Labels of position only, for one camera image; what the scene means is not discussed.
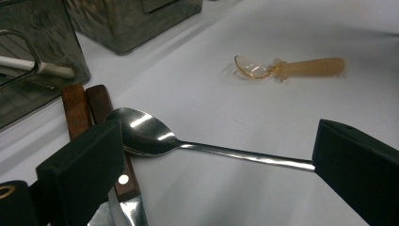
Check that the steel spoon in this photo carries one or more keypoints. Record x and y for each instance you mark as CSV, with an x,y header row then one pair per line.
x,y
147,135

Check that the smoky plastic bin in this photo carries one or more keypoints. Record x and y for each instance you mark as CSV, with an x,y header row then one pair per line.
x,y
131,28
50,37

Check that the white chopstick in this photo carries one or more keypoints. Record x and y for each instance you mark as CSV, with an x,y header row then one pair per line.
x,y
56,70

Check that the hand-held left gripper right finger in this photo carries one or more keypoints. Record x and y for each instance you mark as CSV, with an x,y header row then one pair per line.
x,y
357,169

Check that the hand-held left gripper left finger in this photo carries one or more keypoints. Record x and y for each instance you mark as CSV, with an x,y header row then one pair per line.
x,y
81,169

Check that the amber translucent plastic spoon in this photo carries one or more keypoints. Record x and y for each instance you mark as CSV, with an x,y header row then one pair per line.
x,y
310,67

